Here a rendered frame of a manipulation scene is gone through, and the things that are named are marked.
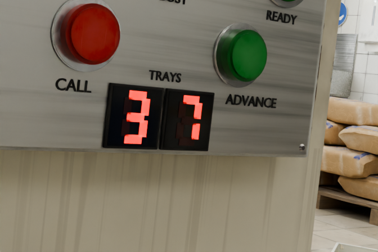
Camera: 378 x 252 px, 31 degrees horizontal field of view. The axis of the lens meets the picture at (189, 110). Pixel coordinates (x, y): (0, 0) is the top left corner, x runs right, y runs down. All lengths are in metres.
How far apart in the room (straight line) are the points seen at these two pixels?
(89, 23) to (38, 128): 0.06
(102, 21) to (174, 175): 0.12
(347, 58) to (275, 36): 5.22
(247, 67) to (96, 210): 0.12
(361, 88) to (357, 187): 1.39
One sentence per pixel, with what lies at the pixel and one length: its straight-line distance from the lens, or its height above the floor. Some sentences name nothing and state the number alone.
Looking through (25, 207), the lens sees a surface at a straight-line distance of 0.38.
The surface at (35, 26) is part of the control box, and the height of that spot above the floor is 0.76.
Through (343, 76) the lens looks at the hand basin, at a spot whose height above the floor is 0.86.
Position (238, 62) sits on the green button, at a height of 0.76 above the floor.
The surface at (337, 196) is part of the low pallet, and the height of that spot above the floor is 0.11.
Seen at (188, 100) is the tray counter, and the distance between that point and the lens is 0.38.
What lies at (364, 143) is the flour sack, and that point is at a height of 0.45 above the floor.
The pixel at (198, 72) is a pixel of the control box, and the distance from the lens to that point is 0.39.
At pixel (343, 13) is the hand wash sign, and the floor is 1.36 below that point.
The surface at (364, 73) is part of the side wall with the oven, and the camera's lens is 5.53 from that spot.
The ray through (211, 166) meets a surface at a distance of 0.44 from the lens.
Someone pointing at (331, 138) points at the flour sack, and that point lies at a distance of 4.55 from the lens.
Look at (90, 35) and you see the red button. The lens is 0.34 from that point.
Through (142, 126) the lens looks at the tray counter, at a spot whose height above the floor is 0.72.
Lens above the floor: 0.75
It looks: 3 degrees down
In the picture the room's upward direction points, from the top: 6 degrees clockwise
